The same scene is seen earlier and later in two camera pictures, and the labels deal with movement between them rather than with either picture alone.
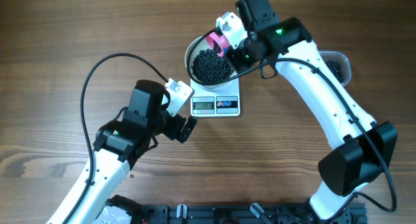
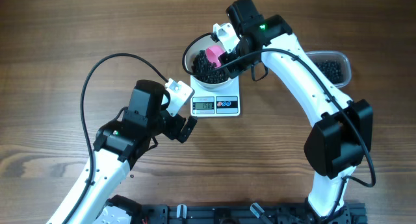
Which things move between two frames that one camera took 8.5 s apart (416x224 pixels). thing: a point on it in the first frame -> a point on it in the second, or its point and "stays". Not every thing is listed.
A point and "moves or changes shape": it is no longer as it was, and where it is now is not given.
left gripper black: (173, 132) stays
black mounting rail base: (285, 212) stays
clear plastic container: (340, 65) stays
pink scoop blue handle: (221, 40) moves or changes shape
